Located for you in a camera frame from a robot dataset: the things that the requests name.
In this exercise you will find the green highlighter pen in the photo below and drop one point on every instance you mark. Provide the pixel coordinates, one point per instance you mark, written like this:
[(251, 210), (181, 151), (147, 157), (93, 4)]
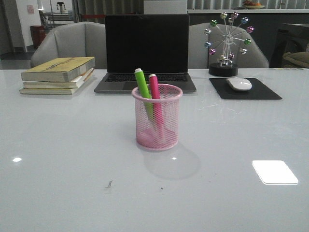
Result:
[(144, 92)]

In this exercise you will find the pink highlighter pen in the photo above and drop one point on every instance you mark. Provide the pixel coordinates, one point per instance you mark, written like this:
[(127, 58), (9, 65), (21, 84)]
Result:
[(154, 87)]

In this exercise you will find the pink mesh pen holder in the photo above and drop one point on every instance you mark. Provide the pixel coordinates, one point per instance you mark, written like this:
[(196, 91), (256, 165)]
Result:
[(146, 135)]

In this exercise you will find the grey laptop computer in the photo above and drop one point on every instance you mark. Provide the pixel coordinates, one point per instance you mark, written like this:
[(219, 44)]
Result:
[(157, 44)]

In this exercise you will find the ferris wheel desk ornament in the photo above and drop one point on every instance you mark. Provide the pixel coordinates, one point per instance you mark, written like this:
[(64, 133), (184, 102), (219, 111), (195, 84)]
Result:
[(225, 65)]

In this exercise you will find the middle cream book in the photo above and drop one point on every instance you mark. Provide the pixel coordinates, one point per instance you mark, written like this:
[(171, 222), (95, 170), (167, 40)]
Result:
[(75, 83)]

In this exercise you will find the cream book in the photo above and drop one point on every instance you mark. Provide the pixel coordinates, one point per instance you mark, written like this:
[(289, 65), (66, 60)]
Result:
[(56, 91), (75, 83)]

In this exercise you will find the white computer mouse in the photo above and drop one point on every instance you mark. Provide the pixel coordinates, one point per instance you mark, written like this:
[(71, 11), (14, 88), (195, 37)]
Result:
[(239, 84)]

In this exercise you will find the right grey armchair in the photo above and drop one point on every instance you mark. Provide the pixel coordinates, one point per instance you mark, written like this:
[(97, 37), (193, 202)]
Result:
[(198, 57)]

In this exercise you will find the grey armchair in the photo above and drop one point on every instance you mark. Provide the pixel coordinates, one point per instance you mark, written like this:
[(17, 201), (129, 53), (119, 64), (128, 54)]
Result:
[(83, 39), (198, 57)]

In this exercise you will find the top yellow book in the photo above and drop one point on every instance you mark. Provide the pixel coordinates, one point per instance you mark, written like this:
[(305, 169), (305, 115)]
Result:
[(59, 69)]

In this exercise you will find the left grey armchair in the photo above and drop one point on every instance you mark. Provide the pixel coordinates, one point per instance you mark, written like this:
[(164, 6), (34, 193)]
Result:
[(83, 39)]

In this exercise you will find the bottom cream book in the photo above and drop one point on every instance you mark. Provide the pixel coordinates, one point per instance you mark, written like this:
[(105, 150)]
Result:
[(56, 91)]

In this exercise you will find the red trash bin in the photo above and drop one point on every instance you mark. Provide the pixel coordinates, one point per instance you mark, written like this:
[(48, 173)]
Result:
[(38, 34)]

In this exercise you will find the fruit bowl on counter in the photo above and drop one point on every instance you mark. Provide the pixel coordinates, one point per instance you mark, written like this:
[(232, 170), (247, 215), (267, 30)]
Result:
[(250, 4)]

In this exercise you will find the olive cushion at right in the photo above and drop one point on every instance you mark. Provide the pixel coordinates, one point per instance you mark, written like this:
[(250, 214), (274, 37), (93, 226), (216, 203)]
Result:
[(298, 59)]

